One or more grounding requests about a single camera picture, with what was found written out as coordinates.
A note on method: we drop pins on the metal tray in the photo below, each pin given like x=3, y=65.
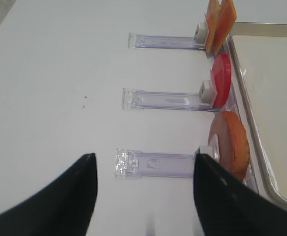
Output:
x=259, y=55

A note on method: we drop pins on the clear plastic pusher rack middle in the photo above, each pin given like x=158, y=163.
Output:
x=200, y=101

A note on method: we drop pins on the clear plastic pusher rack top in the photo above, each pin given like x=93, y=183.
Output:
x=197, y=42

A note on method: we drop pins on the orange cheese slice right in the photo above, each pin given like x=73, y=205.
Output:
x=226, y=21

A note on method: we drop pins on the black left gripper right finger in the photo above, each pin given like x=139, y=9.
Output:
x=226, y=207

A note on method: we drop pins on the brown bread slice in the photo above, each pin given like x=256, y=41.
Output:
x=233, y=143

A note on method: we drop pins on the orange cheese slice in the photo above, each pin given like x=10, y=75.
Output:
x=226, y=21
x=212, y=17

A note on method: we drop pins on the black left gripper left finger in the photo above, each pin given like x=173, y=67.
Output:
x=62, y=208

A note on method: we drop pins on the clear plastic pusher rack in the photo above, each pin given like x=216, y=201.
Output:
x=197, y=42
x=136, y=163
x=200, y=101

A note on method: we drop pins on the orange cheese slice left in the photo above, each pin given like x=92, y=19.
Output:
x=212, y=17

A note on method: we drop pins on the red tomato slice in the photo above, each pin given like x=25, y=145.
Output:
x=221, y=77

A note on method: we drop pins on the clear plastic pusher rack bottom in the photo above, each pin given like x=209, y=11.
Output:
x=136, y=163

